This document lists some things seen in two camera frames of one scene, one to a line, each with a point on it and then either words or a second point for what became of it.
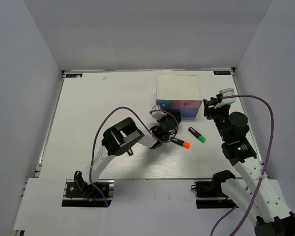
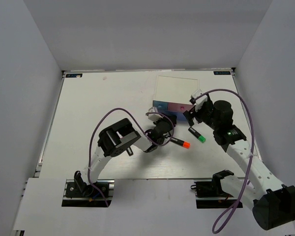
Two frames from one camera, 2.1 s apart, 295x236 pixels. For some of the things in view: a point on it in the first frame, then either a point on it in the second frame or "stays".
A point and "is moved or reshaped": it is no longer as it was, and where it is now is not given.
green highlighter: (200, 137) stays
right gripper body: (220, 115) -> (204, 113)
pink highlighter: (130, 152) stays
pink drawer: (186, 104) is moved or reshaped
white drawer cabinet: (181, 92) stays
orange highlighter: (180, 142) stays
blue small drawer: (164, 103) is moved or reshaped
